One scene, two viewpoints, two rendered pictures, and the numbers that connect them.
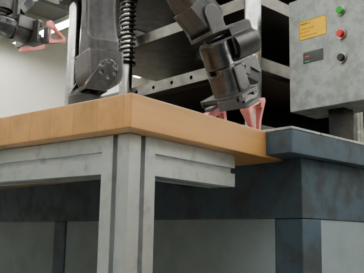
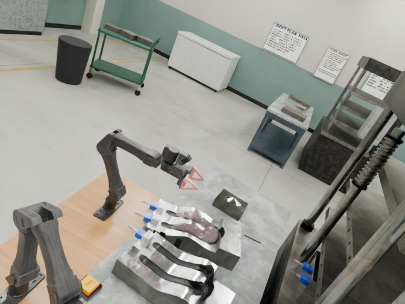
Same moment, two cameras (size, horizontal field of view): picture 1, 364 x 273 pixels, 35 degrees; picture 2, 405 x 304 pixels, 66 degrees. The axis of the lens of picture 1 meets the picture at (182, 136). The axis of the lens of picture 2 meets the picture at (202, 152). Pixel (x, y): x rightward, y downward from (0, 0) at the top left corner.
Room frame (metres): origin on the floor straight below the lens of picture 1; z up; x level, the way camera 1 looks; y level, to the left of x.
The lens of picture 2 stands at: (0.93, -0.65, 1.95)
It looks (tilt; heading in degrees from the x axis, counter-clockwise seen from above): 25 degrees down; 58
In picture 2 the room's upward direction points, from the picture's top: 24 degrees clockwise
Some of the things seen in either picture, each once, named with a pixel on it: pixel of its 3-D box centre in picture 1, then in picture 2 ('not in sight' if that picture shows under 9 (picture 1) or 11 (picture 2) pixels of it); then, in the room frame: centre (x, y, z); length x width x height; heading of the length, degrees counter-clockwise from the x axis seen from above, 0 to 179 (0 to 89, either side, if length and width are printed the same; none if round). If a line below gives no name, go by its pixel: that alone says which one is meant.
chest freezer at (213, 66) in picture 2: not in sight; (203, 61); (4.41, 6.64, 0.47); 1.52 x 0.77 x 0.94; 136
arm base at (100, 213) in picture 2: not in sight; (110, 202); (1.34, 0.63, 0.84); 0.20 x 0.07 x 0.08; 51
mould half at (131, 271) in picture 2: not in sight; (178, 278); (1.57, 0.13, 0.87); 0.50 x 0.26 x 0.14; 133
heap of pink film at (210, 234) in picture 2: not in sight; (197, 224); (1.77, 0.43, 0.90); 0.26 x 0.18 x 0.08; 150
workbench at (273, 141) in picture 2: not in sight; (284, 124); (5.01, 3.59, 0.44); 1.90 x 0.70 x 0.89; 46
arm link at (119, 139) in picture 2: not in sight; (129, 151); (1.35, 0.62, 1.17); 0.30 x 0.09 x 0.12; 141
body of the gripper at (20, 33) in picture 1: (20, 31); (179, 172); (1.55, 0.46, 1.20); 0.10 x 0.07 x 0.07; 51
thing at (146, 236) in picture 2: not in sight; (139, 233); (1.43, 0.37, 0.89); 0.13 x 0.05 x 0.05; 133
